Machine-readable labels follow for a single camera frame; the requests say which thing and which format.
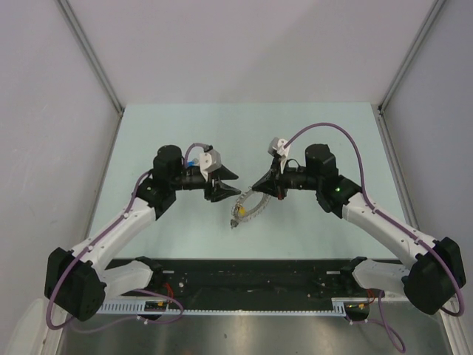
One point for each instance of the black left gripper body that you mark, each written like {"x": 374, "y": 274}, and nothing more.
{"x": 191, "y": 181}

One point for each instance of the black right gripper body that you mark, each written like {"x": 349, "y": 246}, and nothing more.
{"x": 290, "y": 177}

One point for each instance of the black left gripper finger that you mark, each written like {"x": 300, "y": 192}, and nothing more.
{"x": 223, "y": 173}
{"x": 216, "y": 191}

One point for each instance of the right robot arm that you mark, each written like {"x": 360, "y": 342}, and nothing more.
{"x": 431, "y": 270}

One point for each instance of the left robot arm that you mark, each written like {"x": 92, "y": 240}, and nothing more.
{"x": 79, "y": 280}

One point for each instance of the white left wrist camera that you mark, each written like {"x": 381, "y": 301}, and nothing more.
{"x": 209, "y": 161}

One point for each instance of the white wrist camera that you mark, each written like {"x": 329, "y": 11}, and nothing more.
{"x": 209, "y": 161}
{"x": 279, "y": 147}

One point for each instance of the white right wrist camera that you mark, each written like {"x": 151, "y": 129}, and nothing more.
{"x": 279, "y": 147}

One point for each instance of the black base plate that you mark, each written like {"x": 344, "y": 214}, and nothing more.
{"x": 319, "y": 278}

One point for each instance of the white slotted cable duct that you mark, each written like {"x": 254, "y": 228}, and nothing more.
{"x": 283, "y": 307}

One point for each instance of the left aluminium frame post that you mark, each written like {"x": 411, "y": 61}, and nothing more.
{"x": 89, "y": 53}

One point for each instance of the aluminium frame post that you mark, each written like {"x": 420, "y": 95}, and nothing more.
{"x": 415, "y": 47}
{"x": 89, "y": 53}

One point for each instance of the right aluminium frame post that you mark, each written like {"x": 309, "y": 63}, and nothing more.
{"x": 415, "y": 47}

